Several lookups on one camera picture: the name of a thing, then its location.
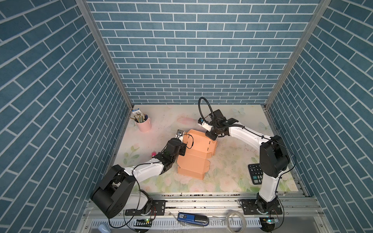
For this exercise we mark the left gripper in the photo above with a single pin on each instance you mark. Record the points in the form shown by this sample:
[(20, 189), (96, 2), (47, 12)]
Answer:
[(183, 149)]

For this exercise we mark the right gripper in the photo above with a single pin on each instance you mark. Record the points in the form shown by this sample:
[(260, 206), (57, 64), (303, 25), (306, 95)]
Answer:
[(210, 136)]

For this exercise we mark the pink paper box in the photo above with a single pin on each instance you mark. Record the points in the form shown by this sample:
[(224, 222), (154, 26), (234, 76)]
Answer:
[(196, 161)]

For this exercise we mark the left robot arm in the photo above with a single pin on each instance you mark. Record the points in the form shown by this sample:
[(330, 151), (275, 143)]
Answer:
[(114, 192)]

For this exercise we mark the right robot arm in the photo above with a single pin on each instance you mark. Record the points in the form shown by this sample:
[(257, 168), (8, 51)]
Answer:
[(273, 155)]

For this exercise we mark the pink pen cup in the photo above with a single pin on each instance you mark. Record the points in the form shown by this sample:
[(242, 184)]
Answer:
[(144, 126)]

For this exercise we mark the black calculator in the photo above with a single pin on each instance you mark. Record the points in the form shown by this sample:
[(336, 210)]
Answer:
[(256, 173)]

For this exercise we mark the blue handheld device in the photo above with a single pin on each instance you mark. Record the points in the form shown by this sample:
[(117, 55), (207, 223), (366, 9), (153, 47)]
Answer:
[(194, 219)]

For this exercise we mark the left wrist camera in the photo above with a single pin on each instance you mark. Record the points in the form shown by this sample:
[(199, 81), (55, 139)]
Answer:
[(179, 134)]

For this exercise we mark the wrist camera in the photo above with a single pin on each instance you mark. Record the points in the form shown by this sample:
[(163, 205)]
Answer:
[(204, 124), (179, 134)]

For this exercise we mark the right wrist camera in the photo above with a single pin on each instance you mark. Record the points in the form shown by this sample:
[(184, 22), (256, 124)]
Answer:
[(204, 124)]

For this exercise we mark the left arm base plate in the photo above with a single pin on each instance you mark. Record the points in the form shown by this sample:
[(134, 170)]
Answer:
[(153, 207)]

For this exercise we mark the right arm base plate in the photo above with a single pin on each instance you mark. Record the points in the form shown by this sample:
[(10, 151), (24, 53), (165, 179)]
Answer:
[(260, 207)]

